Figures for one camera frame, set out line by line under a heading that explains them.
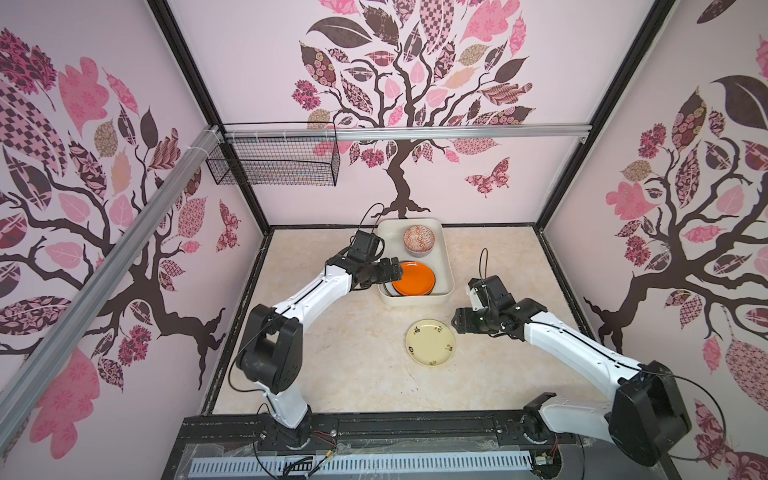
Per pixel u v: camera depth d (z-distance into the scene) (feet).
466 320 2.44
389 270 2.59
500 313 2.06
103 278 1.73
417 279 3.34
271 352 1.50
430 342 2.88
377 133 3.03
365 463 2.29
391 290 3.21
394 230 3.64
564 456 2.33
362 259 2.27
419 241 3.61
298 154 3.11
